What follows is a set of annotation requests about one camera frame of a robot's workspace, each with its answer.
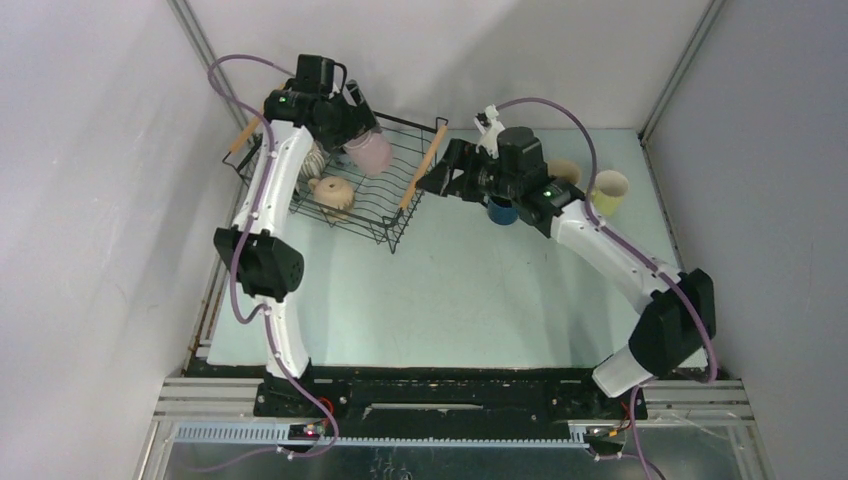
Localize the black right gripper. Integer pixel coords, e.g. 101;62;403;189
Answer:
415;139;520;205

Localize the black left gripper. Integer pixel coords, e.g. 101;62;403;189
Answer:
316;81;381;160

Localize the lilac mug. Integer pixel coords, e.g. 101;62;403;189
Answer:
343;130;393;176

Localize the dark blue mug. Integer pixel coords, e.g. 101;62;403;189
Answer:
487;197;518;226

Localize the floral painted ceramic mug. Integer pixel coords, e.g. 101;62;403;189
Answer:
547;159;582;186

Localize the pale yellow mug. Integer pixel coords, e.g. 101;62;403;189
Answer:
590;170;630;216

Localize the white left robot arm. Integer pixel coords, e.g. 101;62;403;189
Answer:
214;54;393;417

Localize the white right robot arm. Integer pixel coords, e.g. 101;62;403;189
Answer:
414;105;718;418

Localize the grey striped mug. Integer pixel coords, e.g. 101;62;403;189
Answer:
299;145;327;180

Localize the cream speckled mug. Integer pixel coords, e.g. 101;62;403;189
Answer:
307;176;355;223

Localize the right wooden rack handle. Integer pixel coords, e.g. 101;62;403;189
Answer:
398;124;448;210

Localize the wooden rack handle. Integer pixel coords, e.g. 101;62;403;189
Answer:
228;116;263;154
398;124;448;210

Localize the black wire dish rack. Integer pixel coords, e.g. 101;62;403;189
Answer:
222;112;450;254

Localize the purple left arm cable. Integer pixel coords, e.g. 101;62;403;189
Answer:
178;54;340;474

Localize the left wooden rack handle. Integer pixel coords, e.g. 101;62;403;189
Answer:
228;116;263;154

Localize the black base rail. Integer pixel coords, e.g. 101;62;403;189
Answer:
253;366;648;439

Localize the grey cable duct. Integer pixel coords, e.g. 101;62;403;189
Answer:
173;422;589;449

